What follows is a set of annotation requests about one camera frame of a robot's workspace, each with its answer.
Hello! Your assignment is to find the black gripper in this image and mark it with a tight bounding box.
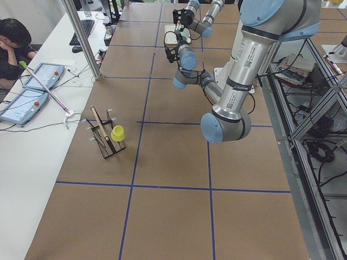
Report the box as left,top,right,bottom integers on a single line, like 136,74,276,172
177,10,194,31
174,30,190,54

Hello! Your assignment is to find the light green cup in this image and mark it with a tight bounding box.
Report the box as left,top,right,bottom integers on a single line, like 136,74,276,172
180,28,191,44

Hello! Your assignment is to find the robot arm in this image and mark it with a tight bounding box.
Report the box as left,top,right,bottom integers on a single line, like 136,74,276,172
173,1,320,143
173,0,225,38

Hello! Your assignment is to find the cream bear tray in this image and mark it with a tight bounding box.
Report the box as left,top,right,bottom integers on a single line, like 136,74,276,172
164,24,178,46

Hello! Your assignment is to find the metal cup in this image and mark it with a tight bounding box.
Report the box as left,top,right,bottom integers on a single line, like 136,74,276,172
104,26,113,40

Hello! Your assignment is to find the yellow cup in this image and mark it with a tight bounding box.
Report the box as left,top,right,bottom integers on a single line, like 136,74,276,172
111,125,125,142

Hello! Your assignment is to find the black keyboard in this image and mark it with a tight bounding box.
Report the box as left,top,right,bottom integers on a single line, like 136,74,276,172
69,19,96,46

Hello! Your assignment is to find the computer mouse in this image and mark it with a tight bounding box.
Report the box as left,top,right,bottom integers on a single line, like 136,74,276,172
72,45,83,53

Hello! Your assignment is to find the stack of books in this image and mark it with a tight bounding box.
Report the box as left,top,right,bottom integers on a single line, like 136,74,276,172
275,54,315,86

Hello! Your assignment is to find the upper teach pendant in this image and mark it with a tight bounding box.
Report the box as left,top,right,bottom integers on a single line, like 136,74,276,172
23,63,65,91

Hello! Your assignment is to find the teach pendant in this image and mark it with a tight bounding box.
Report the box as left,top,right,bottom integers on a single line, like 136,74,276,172
23,63,65,91
1,89,49,125

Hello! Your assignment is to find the metal rod with green tip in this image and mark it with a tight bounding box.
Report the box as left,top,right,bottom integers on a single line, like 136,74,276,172
19,61,70,114

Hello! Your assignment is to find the seated person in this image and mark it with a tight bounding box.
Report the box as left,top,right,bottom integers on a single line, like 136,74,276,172
1,18,37,80

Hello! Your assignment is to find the lower teach pendant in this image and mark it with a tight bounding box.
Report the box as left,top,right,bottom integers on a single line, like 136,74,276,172
1,89,49,125

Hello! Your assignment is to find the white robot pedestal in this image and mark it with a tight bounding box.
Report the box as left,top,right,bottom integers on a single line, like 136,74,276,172
214,54,250,89

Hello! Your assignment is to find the aluminium frame post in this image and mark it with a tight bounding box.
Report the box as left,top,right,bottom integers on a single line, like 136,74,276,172
62,0,101,80

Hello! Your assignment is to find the black wire cup rack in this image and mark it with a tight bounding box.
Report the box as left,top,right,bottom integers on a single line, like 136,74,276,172
82,106,126,160

